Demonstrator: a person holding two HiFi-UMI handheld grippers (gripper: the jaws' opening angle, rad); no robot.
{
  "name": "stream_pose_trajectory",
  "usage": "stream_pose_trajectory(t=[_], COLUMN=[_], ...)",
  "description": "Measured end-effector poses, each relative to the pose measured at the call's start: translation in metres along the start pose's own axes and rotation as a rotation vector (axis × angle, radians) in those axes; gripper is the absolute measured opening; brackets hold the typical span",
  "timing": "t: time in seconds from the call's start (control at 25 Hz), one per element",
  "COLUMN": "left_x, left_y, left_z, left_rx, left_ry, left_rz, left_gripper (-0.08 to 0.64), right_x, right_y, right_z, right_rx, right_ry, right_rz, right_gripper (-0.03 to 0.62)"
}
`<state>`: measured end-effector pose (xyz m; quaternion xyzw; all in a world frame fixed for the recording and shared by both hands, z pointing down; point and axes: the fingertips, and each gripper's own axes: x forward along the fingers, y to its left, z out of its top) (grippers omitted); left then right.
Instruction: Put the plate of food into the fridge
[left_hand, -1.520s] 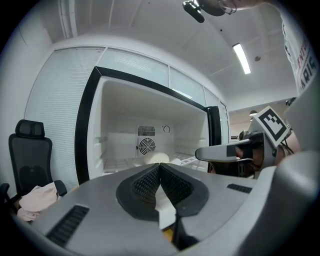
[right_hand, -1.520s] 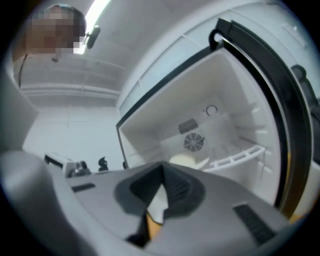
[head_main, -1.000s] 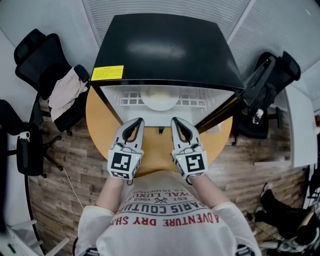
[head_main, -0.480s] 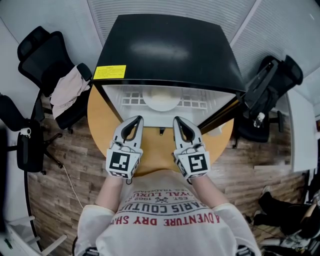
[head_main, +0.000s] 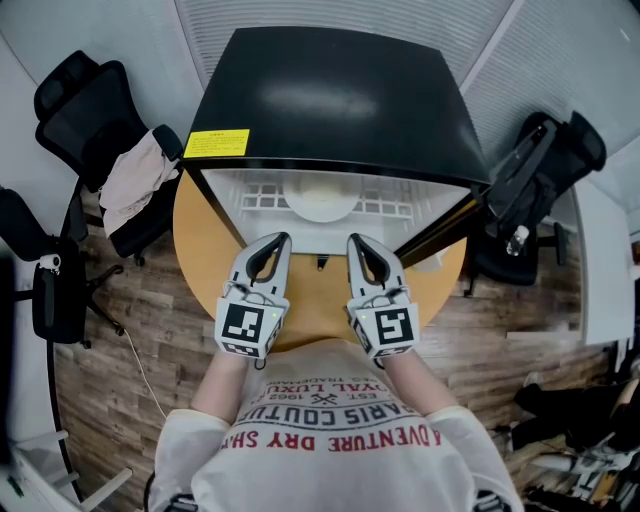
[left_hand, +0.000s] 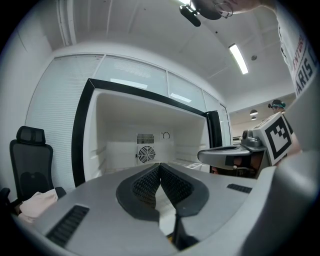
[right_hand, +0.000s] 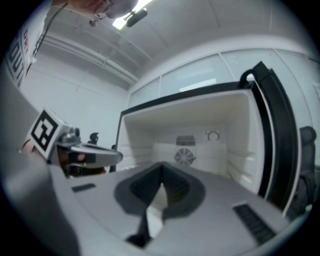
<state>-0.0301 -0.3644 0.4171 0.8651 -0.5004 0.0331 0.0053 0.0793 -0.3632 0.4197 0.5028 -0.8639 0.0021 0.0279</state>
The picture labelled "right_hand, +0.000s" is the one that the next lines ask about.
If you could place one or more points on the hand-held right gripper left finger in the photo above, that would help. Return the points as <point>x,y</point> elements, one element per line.
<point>100,212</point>

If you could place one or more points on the black head-mounted camera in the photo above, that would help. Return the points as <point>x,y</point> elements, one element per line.
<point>136,17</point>

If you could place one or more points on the black mini fridge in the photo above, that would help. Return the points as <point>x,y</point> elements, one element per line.
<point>200,120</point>

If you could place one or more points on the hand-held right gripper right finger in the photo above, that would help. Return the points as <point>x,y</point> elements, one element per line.
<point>212,225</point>

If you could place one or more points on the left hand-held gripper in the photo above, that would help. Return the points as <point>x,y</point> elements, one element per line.
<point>42,130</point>

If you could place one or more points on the person's white printed t-shirt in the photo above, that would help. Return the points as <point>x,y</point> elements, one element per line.
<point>22,50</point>

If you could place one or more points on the person's face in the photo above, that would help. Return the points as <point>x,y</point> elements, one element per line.
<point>112,7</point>

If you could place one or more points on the person's left hand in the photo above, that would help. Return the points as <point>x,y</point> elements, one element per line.
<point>81,158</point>

